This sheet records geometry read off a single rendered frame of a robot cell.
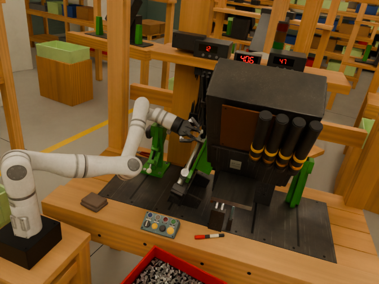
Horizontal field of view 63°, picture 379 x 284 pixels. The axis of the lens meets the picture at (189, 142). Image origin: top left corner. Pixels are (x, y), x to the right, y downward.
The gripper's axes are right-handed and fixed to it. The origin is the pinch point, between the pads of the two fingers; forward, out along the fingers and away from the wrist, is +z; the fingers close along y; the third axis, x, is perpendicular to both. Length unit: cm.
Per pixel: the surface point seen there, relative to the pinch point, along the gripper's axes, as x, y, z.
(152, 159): 21.9, -17.0, -17.9
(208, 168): -4.3, -12.7, 9.6
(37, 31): 620, 227, -542
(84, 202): 4, -50, -33
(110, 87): 25, 9, -59
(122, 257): 104, -80, -14
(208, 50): -12.2, 34.9, -14.6
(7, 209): 6, -69, -62
